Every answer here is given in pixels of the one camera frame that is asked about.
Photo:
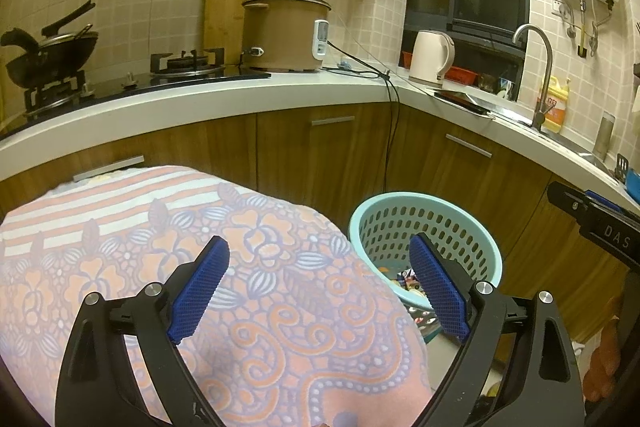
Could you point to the steel cup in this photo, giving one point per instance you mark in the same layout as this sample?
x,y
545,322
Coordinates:
x,y
604,137

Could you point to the black flat device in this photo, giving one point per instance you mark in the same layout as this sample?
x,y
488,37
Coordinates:
x,y
460,102

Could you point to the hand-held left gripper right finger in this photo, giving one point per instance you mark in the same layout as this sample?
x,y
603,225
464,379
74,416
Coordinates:
x,y
440,287

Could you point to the wooden kitchen cabinet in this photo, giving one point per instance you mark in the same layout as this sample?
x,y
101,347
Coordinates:
x,y
300,157

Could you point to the black gas stove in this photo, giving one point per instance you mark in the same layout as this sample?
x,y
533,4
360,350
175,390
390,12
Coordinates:
x,y
115,89

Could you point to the white wall socket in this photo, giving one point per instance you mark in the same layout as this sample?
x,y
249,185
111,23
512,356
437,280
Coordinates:
x,y
556,6

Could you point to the white kitchen counter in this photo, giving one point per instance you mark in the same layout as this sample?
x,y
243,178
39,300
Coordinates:
x,y
200,99

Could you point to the brown rice cooker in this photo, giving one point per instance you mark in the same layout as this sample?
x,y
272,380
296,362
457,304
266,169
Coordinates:
x,y
280,37

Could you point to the printed wrapper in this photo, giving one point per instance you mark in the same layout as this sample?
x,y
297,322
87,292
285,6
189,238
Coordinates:
x,y
407,279

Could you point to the white electric kettle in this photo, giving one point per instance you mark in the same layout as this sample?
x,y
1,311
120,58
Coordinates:
x,y
427,57

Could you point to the small glass jar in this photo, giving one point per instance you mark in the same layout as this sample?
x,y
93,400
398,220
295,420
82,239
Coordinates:
x,y
486,82

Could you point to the black wok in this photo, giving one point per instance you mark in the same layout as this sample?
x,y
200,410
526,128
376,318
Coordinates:
x,y
50,67

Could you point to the metal faucet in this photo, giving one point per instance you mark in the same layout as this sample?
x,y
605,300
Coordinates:
x,y
547,77

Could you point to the wooden cutting board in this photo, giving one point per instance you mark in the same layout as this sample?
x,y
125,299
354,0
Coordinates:
x,y
225,7

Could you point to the light blue plastic basket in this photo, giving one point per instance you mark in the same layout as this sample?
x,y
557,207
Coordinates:
x,y
415,198

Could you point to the teal container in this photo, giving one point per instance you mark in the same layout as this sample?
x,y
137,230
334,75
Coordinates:
x,y
634,187

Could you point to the floral pink blanket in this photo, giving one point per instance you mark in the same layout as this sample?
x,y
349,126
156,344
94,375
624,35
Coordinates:
x,y
300,307

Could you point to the yellow dish soap bottle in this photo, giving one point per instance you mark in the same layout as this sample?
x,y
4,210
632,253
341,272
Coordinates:
x,y
557,112

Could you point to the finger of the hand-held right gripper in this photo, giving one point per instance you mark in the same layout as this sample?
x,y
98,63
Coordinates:
x,y
602,203
565,202

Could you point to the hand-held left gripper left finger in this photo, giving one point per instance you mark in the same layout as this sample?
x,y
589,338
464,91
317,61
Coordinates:
x,y
200,292

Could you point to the red tray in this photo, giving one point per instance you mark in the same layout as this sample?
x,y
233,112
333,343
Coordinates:
x,y
460,74

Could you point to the white appliance plug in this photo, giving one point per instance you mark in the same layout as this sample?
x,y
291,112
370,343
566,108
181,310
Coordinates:
x,y
253,52

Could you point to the steel sink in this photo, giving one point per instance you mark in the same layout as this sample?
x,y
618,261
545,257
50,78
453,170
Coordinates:
x,y
575,147

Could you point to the person's right hand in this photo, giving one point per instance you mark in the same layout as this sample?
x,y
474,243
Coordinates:
x,y
605,367

